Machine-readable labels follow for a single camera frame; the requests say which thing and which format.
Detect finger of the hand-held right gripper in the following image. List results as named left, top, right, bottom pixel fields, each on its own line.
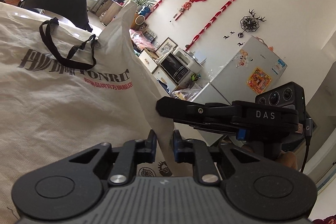
left=156, top=97, right=238, bottom=135

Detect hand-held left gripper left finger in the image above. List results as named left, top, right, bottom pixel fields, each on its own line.
left=67, top=130, right=158, bottom=186

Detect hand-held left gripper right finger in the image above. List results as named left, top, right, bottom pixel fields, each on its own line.
left=173, top=130, right=265, bottom=186

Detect white shopping bag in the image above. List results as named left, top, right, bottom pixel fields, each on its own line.
left=0, top=1, right=175, bottom=224

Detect person's right hand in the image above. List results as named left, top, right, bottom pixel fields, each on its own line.
left=277, top=151, right=298, bottom=170

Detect orange poster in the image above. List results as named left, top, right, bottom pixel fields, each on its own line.
left=246, top=67, right=272, bottom=94

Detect black microwave oven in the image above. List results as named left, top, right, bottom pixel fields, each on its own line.
left=160, top=52, right=188, bottom=84

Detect white refrigerator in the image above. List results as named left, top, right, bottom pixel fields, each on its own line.
left=184, top=35, right=288, bottom=147

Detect white printer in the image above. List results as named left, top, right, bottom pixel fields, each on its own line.
left=172, top=46, right=205, bottom=73

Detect white drawer cabinet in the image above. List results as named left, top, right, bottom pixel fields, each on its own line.
left=138, top=49, right=179, bottom=93

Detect framed bear picture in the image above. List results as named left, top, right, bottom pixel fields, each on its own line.
left=156, top=37, right=177, bottom=56

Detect pink cloth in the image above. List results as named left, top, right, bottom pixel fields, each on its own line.
left=129, top=28, right=155, bottom=50

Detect red floral clothing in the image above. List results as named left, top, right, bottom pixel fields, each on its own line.
left=311, top=217, right=336, bottom=224

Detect wooden desk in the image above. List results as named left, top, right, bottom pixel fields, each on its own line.
left=101, top=1, right=124, bottom=25

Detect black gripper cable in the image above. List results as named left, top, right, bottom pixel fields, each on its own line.
left=299, top=119, right=313, bottom=174

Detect black antler wall clock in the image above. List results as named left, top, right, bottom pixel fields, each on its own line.
left=238, top=9, right=265, bottom=38

